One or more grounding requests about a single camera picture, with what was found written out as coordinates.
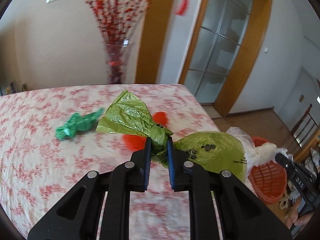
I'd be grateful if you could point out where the orange plastic bag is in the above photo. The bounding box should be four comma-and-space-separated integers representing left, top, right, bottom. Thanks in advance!
122, 112, 168, 151

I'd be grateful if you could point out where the light green plastic bag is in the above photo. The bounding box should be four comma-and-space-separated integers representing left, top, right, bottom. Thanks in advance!
96, 90, 247, 182

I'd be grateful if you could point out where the clear bubble wrap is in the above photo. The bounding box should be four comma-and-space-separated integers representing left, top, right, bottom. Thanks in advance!
226, 127, 256, 178

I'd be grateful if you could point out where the dark green plastic bag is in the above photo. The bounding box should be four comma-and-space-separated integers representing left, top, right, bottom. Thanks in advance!
55, 108, 104, 140

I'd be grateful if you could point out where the white plastic bag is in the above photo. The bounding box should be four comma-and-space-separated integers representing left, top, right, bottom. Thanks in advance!
253, 142, 288, 166

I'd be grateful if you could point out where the red plastic trash basket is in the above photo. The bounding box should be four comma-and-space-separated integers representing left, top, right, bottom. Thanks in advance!
248, 137, 287, 205

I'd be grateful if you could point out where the person's right hand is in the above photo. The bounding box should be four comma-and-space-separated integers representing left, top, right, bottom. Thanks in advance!
285, 196, 314, 229

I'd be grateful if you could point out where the wooden chair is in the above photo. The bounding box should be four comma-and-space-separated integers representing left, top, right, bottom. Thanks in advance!
290, 104, 318, 148

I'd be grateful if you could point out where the floral red white tablecloth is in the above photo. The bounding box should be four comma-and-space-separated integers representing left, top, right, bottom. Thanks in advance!
1, 85, 217, 237

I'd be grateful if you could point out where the clear glass vase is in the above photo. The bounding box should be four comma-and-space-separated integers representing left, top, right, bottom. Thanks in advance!
104, 40, 133, 85

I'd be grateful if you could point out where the frosted glass sliding door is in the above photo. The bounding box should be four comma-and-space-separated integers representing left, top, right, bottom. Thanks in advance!
184, 0, 253, 103

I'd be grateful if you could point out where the red Chinese knot ornament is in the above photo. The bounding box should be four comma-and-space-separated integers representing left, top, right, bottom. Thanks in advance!
175, 0, 190, 16

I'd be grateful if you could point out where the red berry branch bouquet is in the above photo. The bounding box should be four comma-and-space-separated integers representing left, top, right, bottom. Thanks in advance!
84, 0, 154, 45

